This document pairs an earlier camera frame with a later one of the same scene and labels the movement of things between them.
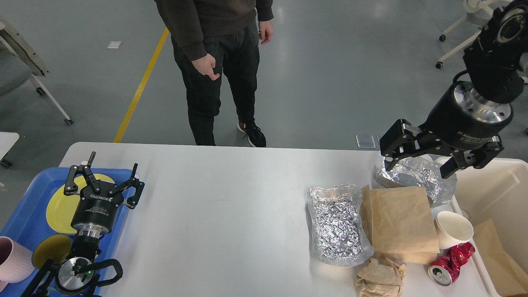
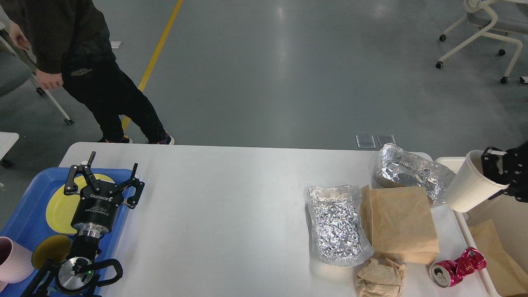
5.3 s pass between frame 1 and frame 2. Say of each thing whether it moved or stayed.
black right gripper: moved
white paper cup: moved
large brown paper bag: stayed
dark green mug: stayed
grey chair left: stayed
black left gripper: stayed
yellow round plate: stayed
